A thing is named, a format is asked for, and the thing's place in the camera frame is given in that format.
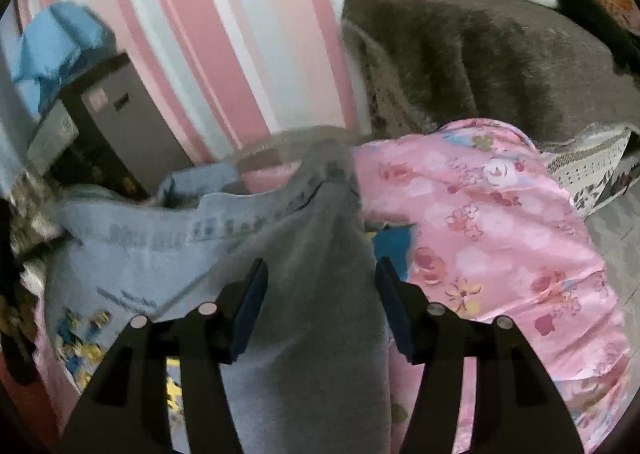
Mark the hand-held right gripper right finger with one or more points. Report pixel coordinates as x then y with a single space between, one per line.
400 314

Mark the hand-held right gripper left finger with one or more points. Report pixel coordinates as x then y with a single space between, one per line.
247 309

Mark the grey printed garment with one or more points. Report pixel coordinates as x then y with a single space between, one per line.
310 284

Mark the pink floral bedsheet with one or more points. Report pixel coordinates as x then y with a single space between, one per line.
500 224

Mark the black and grey cabinet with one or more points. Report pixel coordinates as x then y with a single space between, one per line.
130 129

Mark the white patterned mattress cover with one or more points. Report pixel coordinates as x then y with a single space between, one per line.
580 169

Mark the dark patterned cloth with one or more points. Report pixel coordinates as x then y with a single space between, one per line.
25 214

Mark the brown fuzzy blanket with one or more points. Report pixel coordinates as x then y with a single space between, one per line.
500 59

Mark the light blue cloth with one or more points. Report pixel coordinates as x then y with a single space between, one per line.
55 49

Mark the black cloth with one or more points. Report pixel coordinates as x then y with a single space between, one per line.
590 9

